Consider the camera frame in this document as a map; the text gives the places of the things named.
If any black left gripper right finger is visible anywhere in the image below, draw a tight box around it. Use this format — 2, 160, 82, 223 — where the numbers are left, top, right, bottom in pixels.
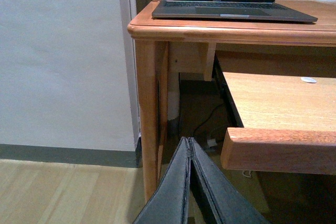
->
188, 138, 269, 223

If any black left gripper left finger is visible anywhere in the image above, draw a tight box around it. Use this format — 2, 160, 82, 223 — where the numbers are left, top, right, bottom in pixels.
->
134, 137, 191, 223

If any white power adapter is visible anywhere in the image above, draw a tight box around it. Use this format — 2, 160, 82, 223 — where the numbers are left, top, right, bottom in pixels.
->
207, 138, 217, 148

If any wooden sliding keyboard tray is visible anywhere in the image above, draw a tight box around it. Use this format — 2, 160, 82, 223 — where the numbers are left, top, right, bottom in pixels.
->
212, 53, 336, 175

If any white pipe with base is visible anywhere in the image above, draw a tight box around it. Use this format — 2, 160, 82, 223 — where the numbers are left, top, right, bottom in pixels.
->
167, 72, 180, 136

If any white oval sticker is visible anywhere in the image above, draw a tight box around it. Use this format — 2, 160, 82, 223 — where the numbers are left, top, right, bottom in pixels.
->
301, 77, 317, 83

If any wooden desk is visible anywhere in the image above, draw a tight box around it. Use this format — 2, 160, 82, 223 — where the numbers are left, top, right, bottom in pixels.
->
128, 0, 335, 200

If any black floor cable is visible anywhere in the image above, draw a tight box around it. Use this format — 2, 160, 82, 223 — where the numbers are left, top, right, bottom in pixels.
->
177, 74, 225, 141

